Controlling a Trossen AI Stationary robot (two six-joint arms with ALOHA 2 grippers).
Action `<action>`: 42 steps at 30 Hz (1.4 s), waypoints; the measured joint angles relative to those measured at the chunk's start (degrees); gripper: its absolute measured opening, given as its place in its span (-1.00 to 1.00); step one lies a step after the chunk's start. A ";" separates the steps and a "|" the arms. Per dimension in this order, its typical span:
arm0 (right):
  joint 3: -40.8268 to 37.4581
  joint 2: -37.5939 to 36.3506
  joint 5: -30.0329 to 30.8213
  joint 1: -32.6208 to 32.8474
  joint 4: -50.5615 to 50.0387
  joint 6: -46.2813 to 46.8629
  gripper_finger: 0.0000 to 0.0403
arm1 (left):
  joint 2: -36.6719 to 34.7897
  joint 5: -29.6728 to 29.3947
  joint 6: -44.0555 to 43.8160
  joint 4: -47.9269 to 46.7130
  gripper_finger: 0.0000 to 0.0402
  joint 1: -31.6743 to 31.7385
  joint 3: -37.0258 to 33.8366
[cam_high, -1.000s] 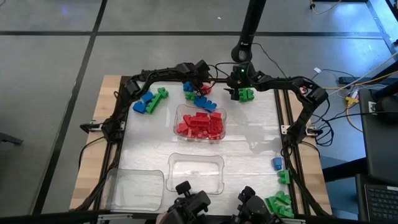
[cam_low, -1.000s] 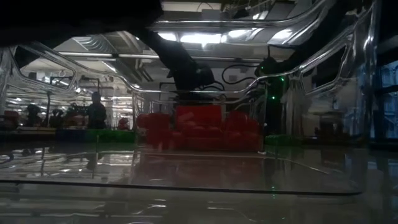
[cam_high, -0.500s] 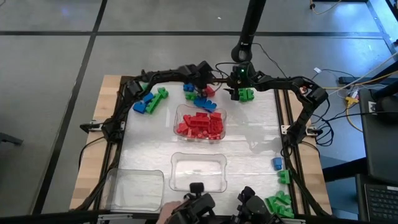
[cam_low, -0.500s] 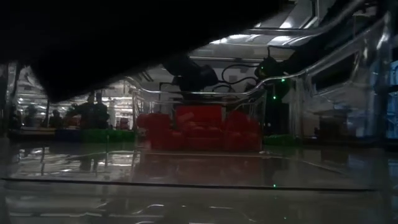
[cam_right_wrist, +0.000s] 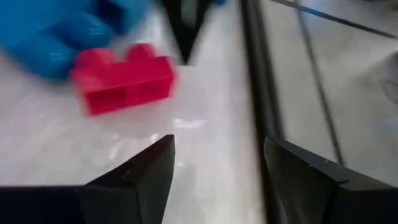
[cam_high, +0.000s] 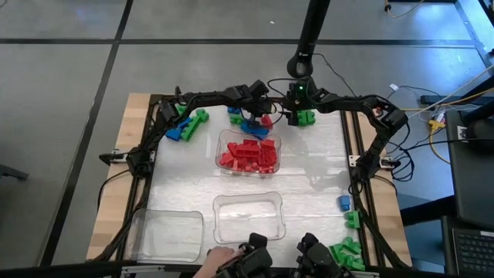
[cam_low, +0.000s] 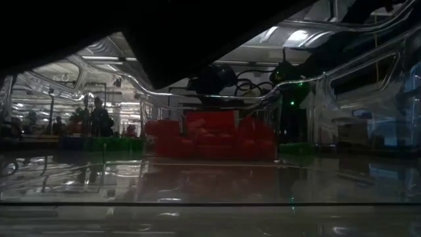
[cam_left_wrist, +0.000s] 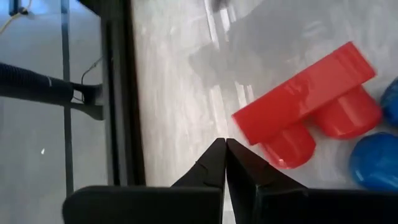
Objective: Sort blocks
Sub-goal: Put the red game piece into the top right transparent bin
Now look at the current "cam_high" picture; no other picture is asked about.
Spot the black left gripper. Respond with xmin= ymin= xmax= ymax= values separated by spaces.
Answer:
xmin=233 ymin=80 xmax=273 ymax=127

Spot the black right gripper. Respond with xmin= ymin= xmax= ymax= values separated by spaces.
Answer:
xmin=287 ymin=79 xmax=322 ymax=127

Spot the large red building block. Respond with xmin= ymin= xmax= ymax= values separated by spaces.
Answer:
xmin=235 ymin=139 xmax=260 ymax=158

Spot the long green building block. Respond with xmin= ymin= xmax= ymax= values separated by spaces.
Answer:
xmin=181 ymin=115 xmax=201 ymax=142

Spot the clear plastic bin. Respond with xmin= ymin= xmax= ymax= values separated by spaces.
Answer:
xmin=129 ymin=210 xmax=205 ymax=264
xmin=215 ymin=129 xmax=282 ymax=178
xmin=211 ymin=191 xmax=287 ymax=246

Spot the white plastic table cover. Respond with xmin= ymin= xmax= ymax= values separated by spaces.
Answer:
xmin=148 ymin=100 xmax=354 ymax=268

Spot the person's hand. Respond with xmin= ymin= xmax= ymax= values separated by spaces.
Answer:
xmin=191 ymin=246 xmax=237 ymax=278

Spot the black computer case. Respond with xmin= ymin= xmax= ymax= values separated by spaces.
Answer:
xmin=445 ymin=110 xmax=494 ymax=229

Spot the black laptop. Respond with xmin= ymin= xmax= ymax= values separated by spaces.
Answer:
xmin=442 ymin=215 xmax=494 ymax=278

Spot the black furniture foot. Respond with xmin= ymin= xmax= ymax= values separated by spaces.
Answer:
xmin=0 ymin=164 xmax=30 ymax=181

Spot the black metal table frame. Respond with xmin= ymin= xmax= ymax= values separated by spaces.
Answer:
xmin=86 ymin=86 xmax=412 ymax=278

